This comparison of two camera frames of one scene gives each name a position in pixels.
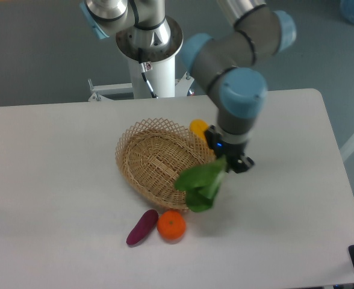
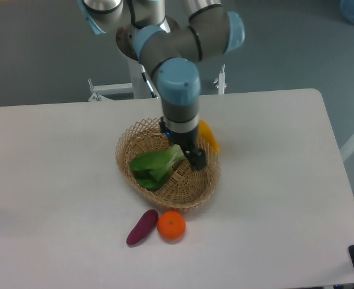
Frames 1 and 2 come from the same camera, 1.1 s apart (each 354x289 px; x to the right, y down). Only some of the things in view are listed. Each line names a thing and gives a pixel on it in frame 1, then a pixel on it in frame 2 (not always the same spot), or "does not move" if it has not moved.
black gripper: (220, 148) to (187, 140)
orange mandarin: (171, 224) does not move
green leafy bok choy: (200, 183) to (151, 167)
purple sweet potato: (143, 227) does not move
